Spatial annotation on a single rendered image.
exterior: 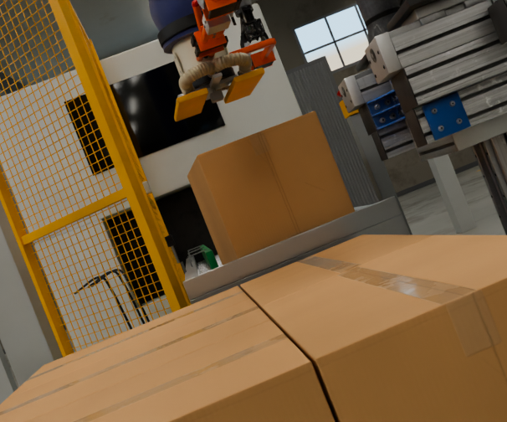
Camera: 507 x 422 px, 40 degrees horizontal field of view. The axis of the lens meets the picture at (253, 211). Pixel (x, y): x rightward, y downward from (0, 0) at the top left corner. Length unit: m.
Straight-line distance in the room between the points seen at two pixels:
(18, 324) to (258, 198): 1.17
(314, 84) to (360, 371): 11.10
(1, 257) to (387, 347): 2.16
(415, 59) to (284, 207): 0.72
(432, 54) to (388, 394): 0.96
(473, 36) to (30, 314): 1.93
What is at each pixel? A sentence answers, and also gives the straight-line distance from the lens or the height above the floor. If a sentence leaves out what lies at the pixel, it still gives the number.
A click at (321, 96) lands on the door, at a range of 11.85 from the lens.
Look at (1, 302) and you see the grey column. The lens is 2.85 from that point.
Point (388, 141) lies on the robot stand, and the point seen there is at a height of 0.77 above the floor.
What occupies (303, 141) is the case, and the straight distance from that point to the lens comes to 2.17.
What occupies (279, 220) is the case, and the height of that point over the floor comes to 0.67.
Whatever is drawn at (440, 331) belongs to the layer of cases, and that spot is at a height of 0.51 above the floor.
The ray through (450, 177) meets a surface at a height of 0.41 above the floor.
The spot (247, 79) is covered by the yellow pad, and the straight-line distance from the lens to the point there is 2.19.
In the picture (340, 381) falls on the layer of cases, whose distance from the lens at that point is 0.85.
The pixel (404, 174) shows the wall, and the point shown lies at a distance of 12.00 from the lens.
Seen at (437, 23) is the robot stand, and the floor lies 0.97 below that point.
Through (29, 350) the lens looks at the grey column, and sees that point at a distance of 2.85.
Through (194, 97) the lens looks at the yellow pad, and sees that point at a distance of 2.16.
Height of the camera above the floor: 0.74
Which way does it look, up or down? level
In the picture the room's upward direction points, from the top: 22 degrees counter-clockwise
